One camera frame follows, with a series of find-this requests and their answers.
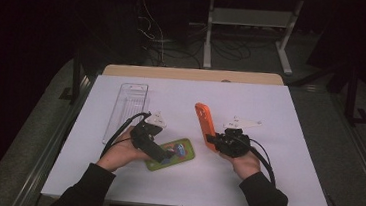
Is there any green clown phone case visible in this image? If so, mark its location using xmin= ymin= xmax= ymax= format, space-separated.
xmin=144 ymin=134 xmax=198 ymax=176

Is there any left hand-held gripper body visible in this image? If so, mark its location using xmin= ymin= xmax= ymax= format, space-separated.
xmin=128 ymin=109 xmax=173 ymax=165

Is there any person's right hand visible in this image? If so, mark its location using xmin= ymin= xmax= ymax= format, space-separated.
xmin=217 ymin=147 xmax=264 ymax=182

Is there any aluminium frame rail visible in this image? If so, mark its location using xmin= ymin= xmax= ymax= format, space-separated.
xmin=322 ymin=94 xmax=366 ymax=206
xmin=10 ymin=68 xmax=95 ymax=206

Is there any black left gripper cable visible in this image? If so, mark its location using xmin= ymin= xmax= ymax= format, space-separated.
xmin=99 ymin=107 xmax=152 ymax=163

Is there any bundle of floor cables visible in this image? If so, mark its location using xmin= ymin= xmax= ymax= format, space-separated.
xmin=133 ymin=0 xmax=258 ymax=74

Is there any person's left hand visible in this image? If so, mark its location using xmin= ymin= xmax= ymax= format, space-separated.
xmin=95 ymin=123 xmax=153 ymax=176

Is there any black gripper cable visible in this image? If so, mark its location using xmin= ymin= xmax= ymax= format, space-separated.
xmin=99 ymin=107 xmax=152 ymax=163
xmin=243 ymin=137 xmax=353 ymax=206

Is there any clear plastic container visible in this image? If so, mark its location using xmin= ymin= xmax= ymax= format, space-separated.
xmin=101 ymin=80 xmax=152 ymax=149

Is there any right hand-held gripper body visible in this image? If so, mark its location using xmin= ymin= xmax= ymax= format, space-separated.
xmin=214 ymin=114 xmax=264 ymax=161

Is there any black metal stand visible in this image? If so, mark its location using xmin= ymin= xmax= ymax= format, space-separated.
xmin=342 ymin=63 xmax=366 ymax=129
xmin=57 ymin=46 xmax=90 ymax=106

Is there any orange phone case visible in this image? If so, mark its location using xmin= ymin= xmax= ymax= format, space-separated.
xmin=190 ymin=101 xmax=223 ymax=153

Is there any grey metal desk frame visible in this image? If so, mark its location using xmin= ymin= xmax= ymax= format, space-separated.
xmin=201 ymin=0 xmax=305 ymax=77

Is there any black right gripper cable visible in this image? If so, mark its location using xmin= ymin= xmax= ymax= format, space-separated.
xmin=243 ymin=137 xmax=353 ymax=206

